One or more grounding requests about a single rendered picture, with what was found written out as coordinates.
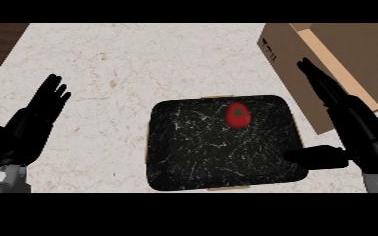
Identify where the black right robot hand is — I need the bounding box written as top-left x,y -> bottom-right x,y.
283,57 -> 378,175

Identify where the black marbled tray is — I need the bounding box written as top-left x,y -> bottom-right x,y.
144,94 -> 310,192

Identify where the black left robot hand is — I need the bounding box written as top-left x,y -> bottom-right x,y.
0,73 -> 72,167

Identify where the red tomato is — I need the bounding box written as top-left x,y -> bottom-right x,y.
224,101 -> 252,129

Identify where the brown cardboard box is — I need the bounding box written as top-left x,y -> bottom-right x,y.
255,23 -> 378,136

